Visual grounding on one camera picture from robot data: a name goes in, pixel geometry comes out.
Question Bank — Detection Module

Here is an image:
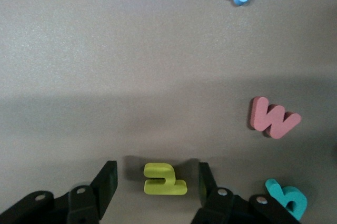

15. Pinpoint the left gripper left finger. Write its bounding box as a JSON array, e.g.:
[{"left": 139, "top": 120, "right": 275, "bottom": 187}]
[{"left": 0, "top": 160, "right": 118, "bottom": 224}]

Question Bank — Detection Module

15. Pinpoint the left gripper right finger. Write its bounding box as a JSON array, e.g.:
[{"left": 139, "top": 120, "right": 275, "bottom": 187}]
[{"left": 191, "top": 162, "right": 301, "bottom": 224}]

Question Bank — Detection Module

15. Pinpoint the yellow lowercase letter h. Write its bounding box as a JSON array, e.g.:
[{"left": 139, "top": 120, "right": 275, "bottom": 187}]
[{"left": 143, "top": 162, "right": 188, "bottom": 196}]

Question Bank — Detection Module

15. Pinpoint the teal uppercase letter R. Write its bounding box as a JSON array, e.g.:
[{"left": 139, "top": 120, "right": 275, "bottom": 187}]
[{"left": 264, "top": 178, "right": 308, "bottom": 221}]

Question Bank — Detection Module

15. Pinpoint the red lowercase letter w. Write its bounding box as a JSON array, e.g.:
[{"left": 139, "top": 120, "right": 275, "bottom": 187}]
[{"left": 250, "top": 96, "right": 302, "bottom": 140}]

